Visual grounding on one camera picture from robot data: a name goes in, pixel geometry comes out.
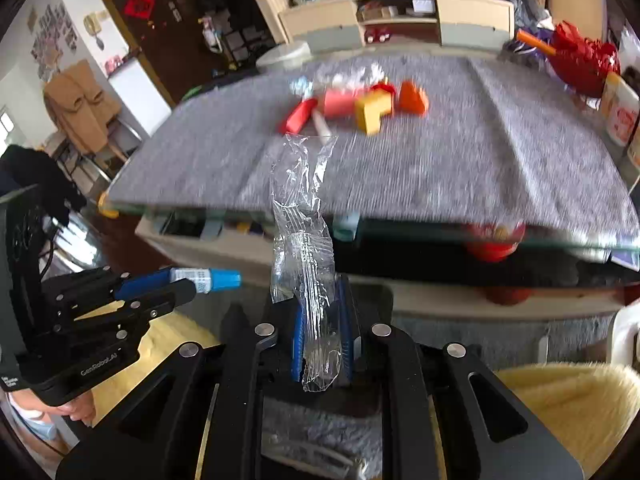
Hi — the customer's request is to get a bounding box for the orange toy block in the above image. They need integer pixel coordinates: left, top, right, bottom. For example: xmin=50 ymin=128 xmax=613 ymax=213
xmin=397 ymin=81 xmax=430 ymax=117

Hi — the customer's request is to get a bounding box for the white plastic chair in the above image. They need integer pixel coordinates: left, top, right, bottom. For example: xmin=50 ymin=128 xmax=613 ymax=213
xmin=607 ymin=299 xmax=640 ymax=367

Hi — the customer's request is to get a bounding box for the yellow fuzzy cushion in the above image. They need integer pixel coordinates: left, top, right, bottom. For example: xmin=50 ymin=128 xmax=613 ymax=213
xmin=494 ymin=363 xmax=640 ymax=477

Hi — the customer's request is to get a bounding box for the white round stool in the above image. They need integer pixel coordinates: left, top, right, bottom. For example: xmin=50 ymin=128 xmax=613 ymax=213
xmin=255 ymin=40 xmax=312 ymax=74

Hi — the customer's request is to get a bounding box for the yellow toy block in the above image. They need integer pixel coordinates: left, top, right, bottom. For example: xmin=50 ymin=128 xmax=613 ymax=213
xmin=354 ymin=93 xmax=394 ymax=136

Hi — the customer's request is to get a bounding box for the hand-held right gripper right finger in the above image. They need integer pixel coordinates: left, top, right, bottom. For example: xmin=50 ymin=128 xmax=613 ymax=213
xmin=335 ymin=274 xmax=584 ymax=480

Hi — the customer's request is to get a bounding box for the grey felt mat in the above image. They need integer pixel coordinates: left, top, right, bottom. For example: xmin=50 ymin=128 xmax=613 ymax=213
xmin=106 ymin=55 xmax=640 ymax=252

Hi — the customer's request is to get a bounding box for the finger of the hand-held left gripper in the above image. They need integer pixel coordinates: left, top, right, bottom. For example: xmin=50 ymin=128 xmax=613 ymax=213
xmin=56 ymin=281 xmax=197 ymax=335
xmin=42 ymin=267 xmax=174 ymax=312

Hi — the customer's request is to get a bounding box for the red mesh basket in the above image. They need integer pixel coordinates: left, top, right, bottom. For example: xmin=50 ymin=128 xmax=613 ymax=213
xmin=547 ymin=20 xmax=621 ymax=99

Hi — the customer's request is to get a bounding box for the light blue garment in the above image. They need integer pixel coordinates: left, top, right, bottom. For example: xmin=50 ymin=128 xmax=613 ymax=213
xmin=12 ymin=402 xmax=63 ymax=443

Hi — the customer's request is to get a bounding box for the clear plastic wrapper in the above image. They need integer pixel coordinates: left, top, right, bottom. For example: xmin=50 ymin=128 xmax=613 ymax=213
xmin=269 ymin=132 xmax=342 ymax=394

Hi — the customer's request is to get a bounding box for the white bottle with red label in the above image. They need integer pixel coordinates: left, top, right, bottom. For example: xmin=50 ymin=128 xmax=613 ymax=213
xmin=599 ymin=72 xmax=640 ymax=147

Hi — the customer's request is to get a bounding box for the dark cloth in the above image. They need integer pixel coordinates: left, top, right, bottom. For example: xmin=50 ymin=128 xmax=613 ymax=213
xmin=0 ymin=144 xmax=87 ymax=227

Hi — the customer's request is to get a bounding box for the wall photo collage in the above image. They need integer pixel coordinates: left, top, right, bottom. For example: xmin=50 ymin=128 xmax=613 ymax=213
xmin=29 ymin=3 xmax=79 ymax=69

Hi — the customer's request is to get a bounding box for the person's left hand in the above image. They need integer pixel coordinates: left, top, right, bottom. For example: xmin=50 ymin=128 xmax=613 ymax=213
xmin=45 ymin=387 xmax=97 ymax=429

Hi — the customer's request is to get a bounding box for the pink toy block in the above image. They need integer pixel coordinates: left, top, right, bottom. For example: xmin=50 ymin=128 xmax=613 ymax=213
xmin=323 ymin=88 xmax=367 ymax=120

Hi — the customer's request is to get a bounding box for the cream television cabinet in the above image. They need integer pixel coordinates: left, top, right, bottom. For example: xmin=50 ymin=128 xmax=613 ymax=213
xmin=277 ymin=0 xmax=516 ymax=54

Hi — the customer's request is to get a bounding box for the orange stick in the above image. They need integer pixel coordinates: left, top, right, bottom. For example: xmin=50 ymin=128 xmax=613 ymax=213
xmin=516 ymin=29 xmax=557 ymax=56

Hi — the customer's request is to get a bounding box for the glass top coffee table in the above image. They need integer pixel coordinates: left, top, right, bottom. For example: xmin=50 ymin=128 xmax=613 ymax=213
xmin=134 ymin=207 xmax=636 ymax=322

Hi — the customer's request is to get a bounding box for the white plastic wrapper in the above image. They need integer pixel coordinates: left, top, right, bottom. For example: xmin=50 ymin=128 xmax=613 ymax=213
xmin=345 ymin=67 xmax=389 ymax=89

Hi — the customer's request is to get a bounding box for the white cabinet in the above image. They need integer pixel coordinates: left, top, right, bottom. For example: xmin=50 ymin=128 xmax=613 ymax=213
xmin=107 ymin=57 xmax=174 ymax=137

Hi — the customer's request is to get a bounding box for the blue marker pen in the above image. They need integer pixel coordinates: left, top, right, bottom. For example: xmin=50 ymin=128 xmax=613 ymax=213
xmin=169 ymin=267 xmax=242 ymax=295

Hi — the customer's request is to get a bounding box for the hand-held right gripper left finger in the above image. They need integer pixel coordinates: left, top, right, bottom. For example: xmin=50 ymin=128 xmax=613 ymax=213
xmin=56 ymin=300 xmax=308 ymax=480

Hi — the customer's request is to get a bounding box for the red round toy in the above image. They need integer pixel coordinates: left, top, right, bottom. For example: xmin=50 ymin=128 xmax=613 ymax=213
xmin=462 ymin=222 xmax=527 ymax=262

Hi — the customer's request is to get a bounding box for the wall telephone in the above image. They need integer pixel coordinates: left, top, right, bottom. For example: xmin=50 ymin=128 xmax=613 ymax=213
xmin=83 ymin=13 xmax=106 ymax=51

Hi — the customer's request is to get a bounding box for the brown coat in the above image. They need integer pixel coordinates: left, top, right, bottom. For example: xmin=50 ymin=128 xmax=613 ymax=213
xmin=43 ymin=58 xmax=124 ymax=154

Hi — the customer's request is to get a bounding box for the red toy block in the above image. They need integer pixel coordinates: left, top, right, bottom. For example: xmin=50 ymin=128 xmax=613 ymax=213
xmin=285 ymin=98 xmax=319 ymax=135

